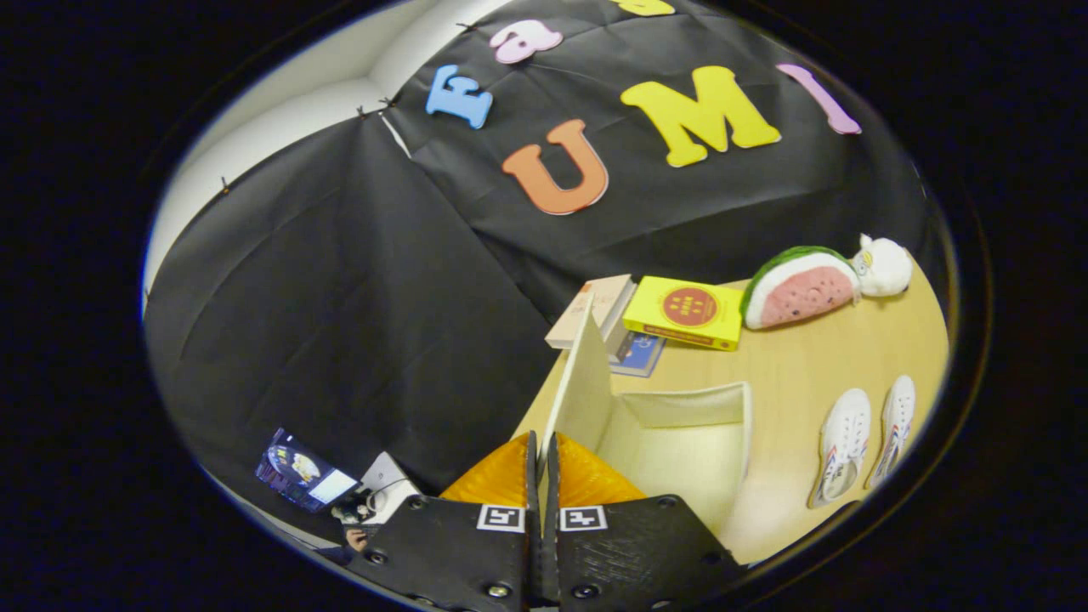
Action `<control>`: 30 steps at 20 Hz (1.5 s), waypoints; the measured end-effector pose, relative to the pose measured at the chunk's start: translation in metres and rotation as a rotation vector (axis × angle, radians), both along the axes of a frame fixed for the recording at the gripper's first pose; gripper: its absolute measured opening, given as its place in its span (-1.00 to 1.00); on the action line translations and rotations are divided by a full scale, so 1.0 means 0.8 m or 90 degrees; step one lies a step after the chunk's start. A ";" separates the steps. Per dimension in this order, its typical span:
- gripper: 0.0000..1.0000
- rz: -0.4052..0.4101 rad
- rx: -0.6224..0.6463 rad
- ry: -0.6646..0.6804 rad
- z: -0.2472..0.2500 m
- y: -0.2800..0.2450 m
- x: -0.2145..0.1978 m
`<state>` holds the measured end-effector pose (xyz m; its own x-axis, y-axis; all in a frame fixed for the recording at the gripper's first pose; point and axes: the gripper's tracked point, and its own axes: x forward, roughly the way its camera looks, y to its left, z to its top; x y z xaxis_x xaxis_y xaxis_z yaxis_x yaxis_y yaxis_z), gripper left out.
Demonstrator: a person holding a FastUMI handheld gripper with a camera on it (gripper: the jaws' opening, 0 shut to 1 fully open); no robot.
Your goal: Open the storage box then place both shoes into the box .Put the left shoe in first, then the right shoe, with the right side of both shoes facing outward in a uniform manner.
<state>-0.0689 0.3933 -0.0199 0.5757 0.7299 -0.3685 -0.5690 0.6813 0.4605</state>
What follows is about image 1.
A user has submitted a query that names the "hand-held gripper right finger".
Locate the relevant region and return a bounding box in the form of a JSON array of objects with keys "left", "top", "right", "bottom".
[{"left": 541, "top": 432, "right": 749, "bottom": 612}]

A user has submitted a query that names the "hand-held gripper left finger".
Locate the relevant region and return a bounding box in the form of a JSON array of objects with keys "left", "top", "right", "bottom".
[{"left": 344, "top": 431, "right": 542, "bottom": 612}]

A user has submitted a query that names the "beige fabric storage box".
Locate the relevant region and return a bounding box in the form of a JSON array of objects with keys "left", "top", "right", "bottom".
[{"left": 538, "top": 292, "right": 755, "bottom": 566}]

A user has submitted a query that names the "white canvas shoe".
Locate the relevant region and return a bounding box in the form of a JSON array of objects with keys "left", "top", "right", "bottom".
[
  {"left": 807, "top": 388, "right": 873, "bottom": 509},
  {"left": 867, "top": 375, "right": 917, "bottom": 490}
]

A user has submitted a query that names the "dark printed box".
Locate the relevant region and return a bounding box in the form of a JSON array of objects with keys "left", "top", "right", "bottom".
[{"left": 255, "top": 428, "right": 360, "bottom": 513}]

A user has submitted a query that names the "white flat device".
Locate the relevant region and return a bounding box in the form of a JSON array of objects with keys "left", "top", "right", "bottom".
[{"left": 361, "top": 450, "right": 422, "bottom": 524}]

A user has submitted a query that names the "blue book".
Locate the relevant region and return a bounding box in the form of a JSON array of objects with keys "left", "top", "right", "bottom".
[{"left": 610, "top": 331, "right": 667, "bottom": 378}]

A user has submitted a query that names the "grey book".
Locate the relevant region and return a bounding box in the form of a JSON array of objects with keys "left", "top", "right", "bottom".
[{"left": 603, "top": 280, "right": 640, "bottom": 362}]

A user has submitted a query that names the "beige paperback book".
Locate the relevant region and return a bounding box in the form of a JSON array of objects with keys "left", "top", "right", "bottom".
[{"left": 546, "top": 274, "right": 634, "bottom": 350}]

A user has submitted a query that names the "yellow book with red circle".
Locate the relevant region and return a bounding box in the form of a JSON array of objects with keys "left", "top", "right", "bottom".
[{"left": 622, "top": 276, "right": 745, "bottom": 352}]

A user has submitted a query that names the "watermelon slice plush toy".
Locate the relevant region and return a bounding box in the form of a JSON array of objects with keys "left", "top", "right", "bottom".
[{"left": 739, "top": 246, "right": 862, "bottom": 331}]

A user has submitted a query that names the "white plush toy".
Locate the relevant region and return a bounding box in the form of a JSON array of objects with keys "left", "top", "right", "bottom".
[{"left": 853, "top": 234, "right": 914, "bottom": 298}]

